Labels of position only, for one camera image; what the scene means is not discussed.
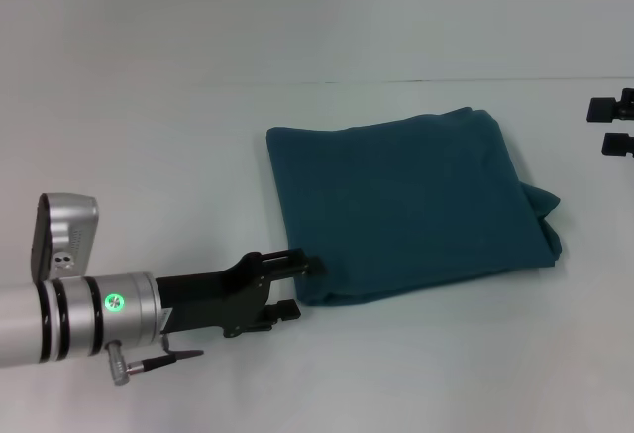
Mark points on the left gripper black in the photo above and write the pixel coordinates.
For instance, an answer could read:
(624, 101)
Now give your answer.
(213, 299)

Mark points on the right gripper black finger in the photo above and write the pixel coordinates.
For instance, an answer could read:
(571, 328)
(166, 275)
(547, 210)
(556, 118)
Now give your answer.
(609, 106)
(616, 144)

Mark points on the teal blue t-shirt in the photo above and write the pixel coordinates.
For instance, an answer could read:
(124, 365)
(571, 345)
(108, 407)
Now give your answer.
(406, 205)

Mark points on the left wrist camera silver housing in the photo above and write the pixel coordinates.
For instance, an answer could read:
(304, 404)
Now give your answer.
(64, 235)

